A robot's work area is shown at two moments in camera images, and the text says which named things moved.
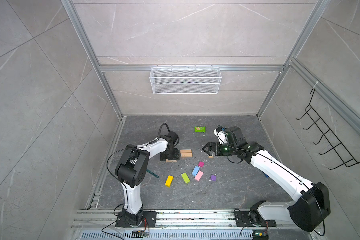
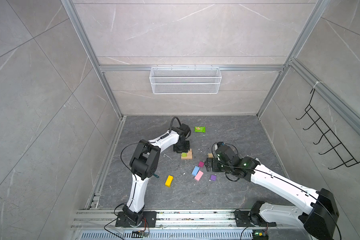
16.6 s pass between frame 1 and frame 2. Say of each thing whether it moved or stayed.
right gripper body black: moved
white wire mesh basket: stayed
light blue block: stayed
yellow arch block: stayed
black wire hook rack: stayed
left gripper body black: moved
